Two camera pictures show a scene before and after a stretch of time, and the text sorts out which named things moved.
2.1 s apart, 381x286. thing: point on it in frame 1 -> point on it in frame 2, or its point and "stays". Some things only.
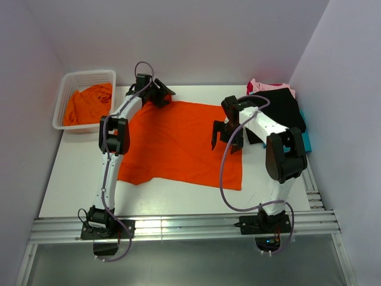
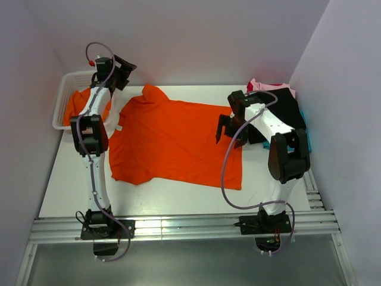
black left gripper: (160, 102) -> (124, 70)
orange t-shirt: (173, 141) stays
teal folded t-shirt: (308, 143) stays
